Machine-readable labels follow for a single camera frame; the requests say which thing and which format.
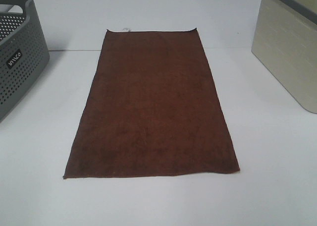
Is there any beige storage bin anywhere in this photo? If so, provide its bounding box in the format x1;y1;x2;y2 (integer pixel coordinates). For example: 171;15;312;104
252;0;317;113

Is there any brown towel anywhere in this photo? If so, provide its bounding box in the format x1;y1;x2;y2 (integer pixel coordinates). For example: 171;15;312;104
63;29;240;179

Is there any grey perforated plastic basket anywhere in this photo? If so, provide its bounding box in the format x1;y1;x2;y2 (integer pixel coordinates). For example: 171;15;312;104
0;0;50;119

